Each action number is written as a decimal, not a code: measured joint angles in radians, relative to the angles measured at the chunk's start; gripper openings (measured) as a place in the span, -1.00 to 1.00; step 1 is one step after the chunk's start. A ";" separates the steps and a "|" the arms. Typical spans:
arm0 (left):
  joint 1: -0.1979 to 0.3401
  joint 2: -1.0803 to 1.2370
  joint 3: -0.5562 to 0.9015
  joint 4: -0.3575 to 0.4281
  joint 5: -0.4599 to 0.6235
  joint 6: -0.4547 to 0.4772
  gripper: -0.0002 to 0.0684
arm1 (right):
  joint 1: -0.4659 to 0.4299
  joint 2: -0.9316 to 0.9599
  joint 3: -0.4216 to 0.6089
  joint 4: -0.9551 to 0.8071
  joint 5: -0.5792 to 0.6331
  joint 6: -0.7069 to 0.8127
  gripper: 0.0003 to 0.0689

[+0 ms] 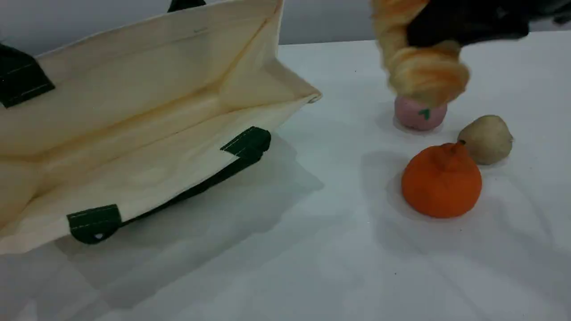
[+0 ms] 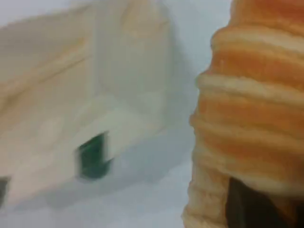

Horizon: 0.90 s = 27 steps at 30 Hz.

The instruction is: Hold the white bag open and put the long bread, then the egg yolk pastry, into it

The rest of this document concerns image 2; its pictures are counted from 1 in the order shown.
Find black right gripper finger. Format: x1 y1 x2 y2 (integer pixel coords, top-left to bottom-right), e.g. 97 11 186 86
225 177 289 228

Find white canvas bag green handles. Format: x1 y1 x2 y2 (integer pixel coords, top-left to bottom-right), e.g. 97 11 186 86
0 0 178 211

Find long striped bread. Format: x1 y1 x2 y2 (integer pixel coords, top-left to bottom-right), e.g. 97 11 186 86
181 0 304 228

